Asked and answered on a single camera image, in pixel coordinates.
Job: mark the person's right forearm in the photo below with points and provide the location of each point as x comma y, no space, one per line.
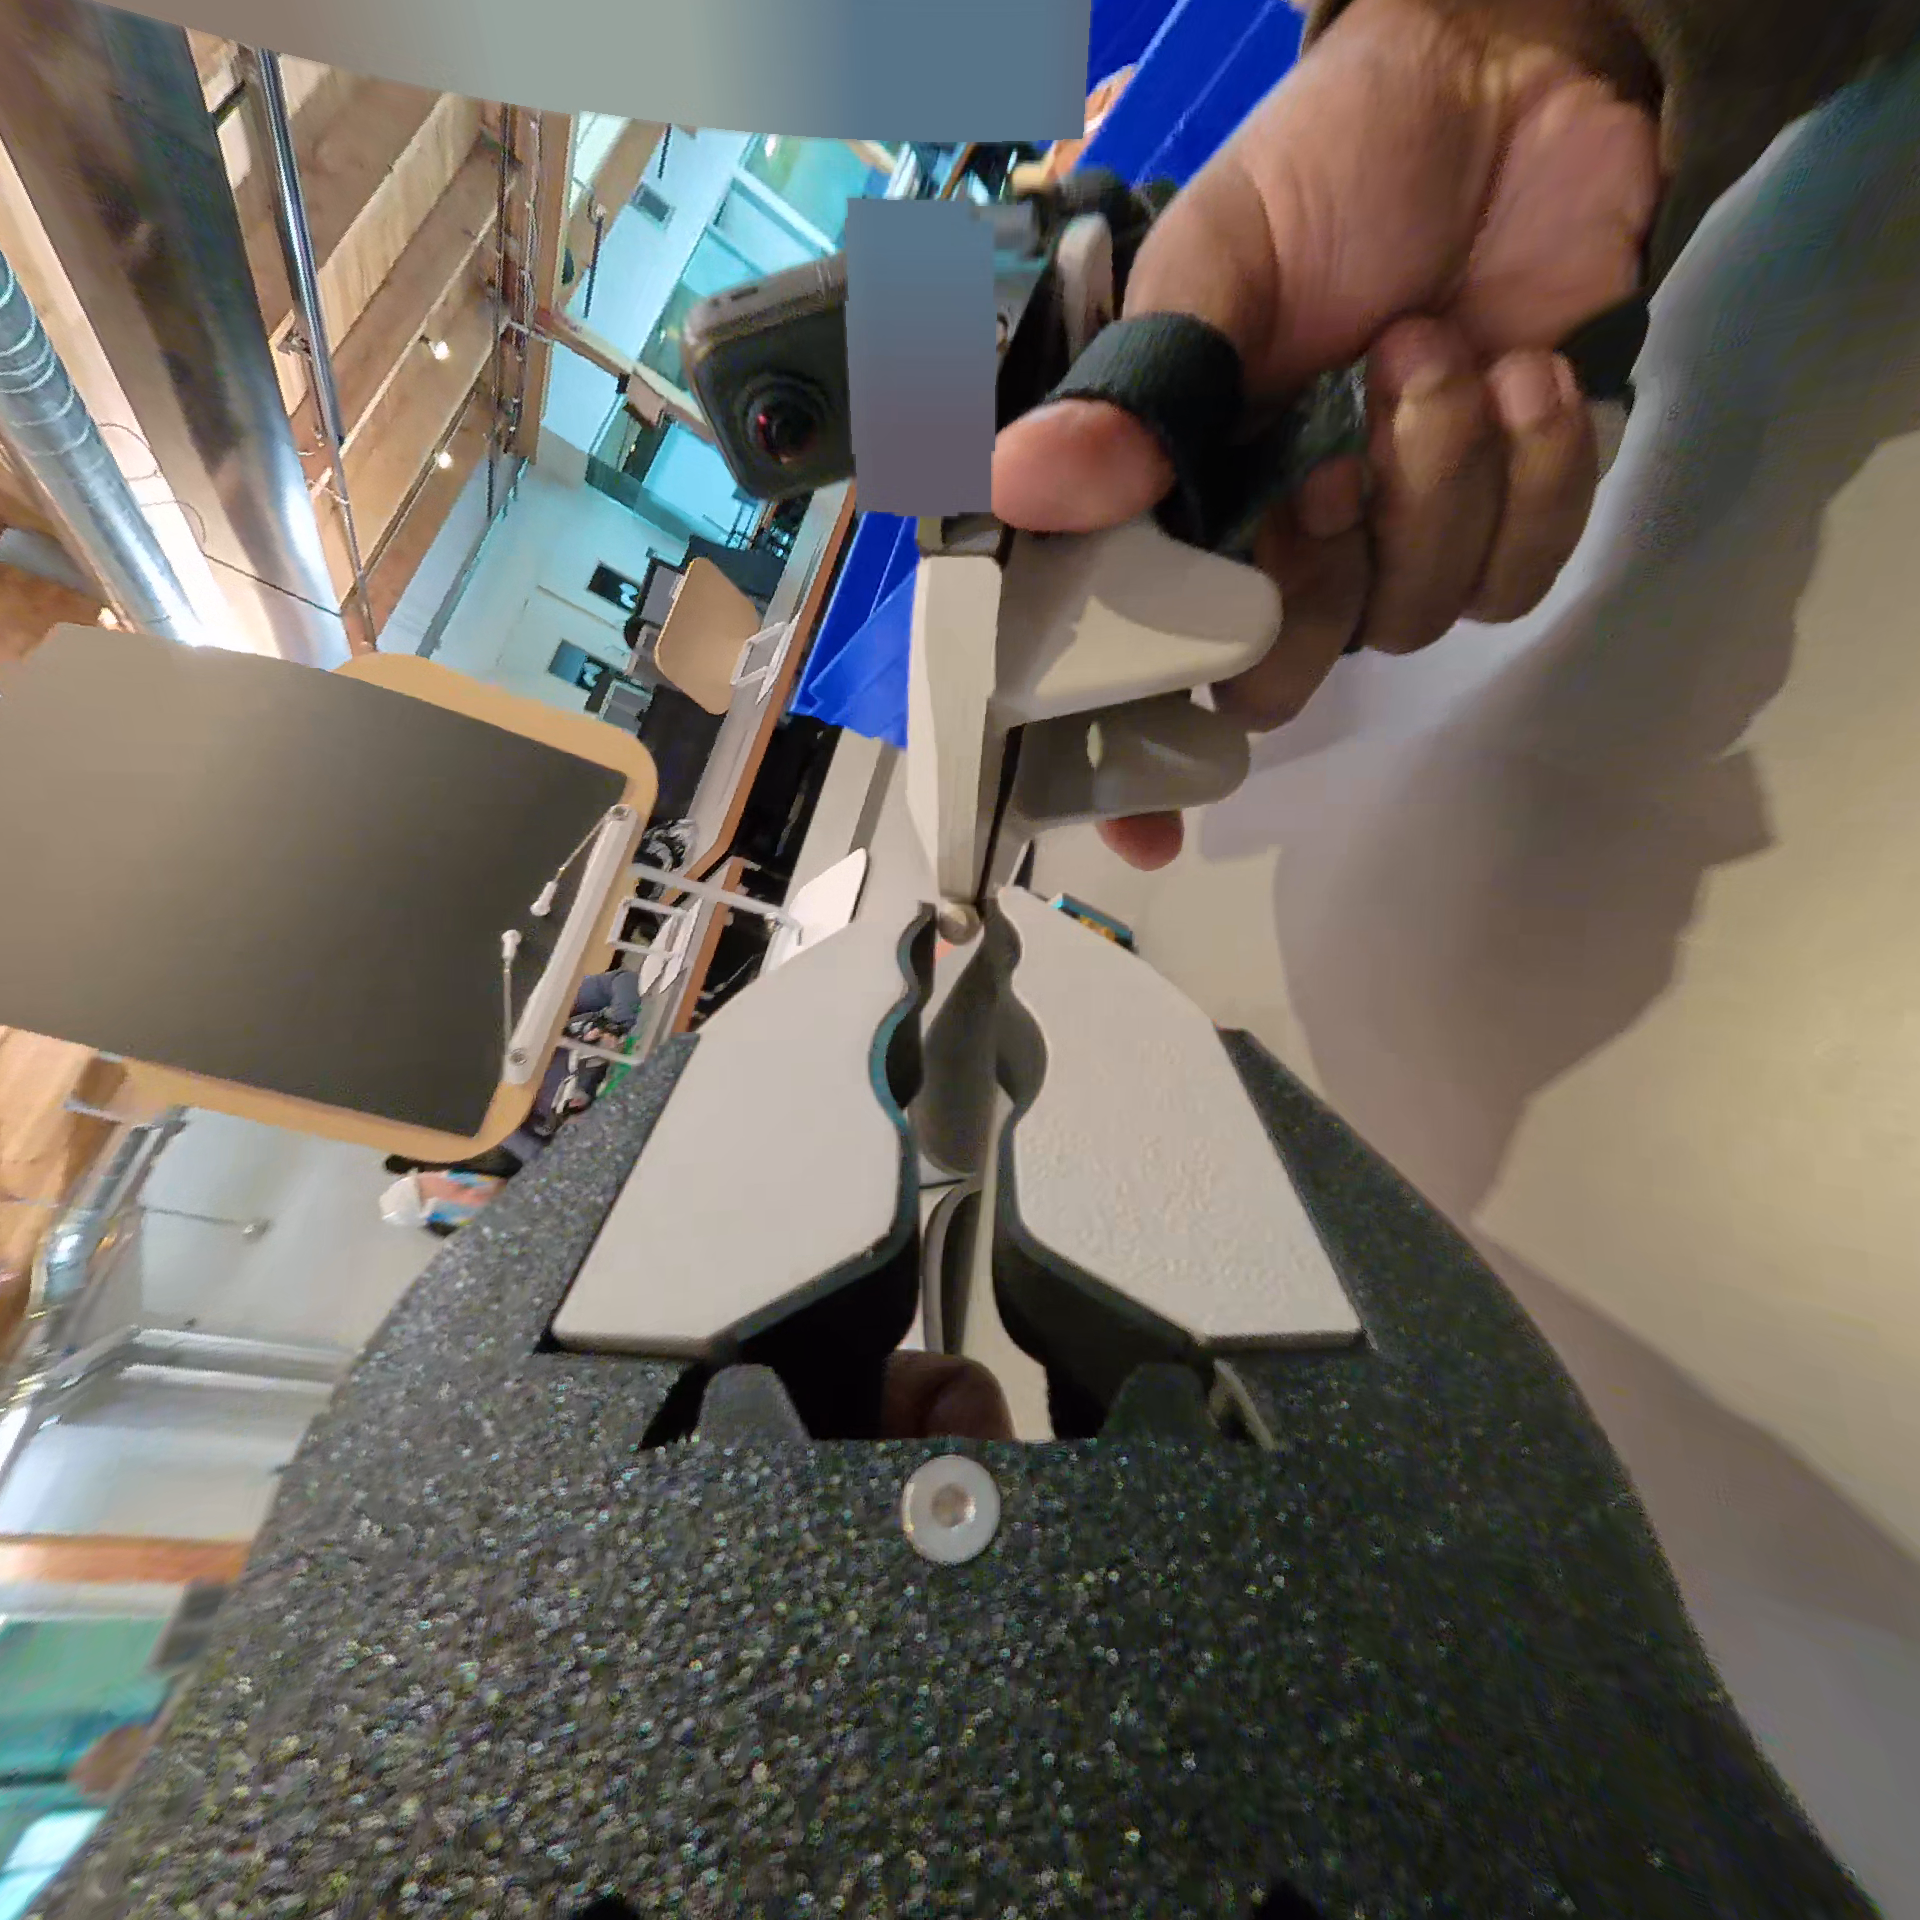
1786,76

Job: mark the ribbed silver ventilation duct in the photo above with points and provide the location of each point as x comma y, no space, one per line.
76,450

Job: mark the large smooth metal pipe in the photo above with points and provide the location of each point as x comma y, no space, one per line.
210,300

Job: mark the white tablet stand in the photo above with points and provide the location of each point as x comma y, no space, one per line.
578,937

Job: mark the small white round brick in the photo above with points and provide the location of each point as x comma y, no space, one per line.
961,919

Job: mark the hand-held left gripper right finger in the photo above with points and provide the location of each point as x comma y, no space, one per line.
1170,1170

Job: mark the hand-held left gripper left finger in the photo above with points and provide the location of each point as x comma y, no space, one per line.
751,1170

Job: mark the black screen with wooden frame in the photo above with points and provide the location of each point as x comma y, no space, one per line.
269,868

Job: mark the light wooden panel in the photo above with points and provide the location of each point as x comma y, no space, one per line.
705,629

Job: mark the person's right hand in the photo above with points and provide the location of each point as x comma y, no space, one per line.
1424,225

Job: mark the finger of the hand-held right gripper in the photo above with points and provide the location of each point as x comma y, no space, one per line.
1017,826
954,721

